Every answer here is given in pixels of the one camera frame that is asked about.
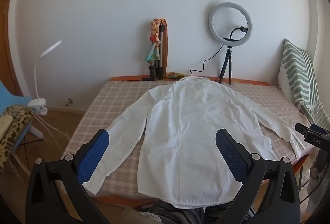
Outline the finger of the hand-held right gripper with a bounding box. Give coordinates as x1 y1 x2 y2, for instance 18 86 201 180
310 124 330 135
295 123 310 137

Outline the colourful patterned scarf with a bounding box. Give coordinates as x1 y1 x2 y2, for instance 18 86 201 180
144 18 165 63

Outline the white lamp cable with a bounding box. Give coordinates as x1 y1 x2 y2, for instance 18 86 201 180
33 114 71 143

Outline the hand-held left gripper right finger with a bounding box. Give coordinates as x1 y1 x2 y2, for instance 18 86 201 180
215 129 302 224

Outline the black gooseneck phone holder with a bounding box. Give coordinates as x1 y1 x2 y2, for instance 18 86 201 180
222 26 248 41

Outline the green striped cushion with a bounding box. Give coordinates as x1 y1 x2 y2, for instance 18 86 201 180
278 38 330 132

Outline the white long-sleeved shirt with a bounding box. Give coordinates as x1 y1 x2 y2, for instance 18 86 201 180
82 77 306 209

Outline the leopard print cloth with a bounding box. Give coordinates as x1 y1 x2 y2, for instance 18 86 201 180
0 105 35 170

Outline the white clip desk lamp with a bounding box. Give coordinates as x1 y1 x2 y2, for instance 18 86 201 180
27 40 62 114

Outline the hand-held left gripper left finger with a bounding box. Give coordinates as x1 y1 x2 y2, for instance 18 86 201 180
25 129 110 224

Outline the black tripod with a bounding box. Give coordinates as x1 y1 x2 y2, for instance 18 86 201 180
219 45 233 85

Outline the beige plaid table cloth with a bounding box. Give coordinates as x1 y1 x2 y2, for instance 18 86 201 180
62 80 314 197

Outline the blue chair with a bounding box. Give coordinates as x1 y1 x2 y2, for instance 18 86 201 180
0 82 44 180

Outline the white ring light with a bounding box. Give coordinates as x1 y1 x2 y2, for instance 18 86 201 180
209 2 253 47

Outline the wooden door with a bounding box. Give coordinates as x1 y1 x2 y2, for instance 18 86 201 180
0 0 24 98

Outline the orange scarf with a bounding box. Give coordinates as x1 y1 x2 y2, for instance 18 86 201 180
160 18 185 79

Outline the silver tripod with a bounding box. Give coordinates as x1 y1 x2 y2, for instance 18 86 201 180
142 23 165 81

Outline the black cable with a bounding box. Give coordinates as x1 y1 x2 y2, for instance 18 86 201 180
190 44 225 77

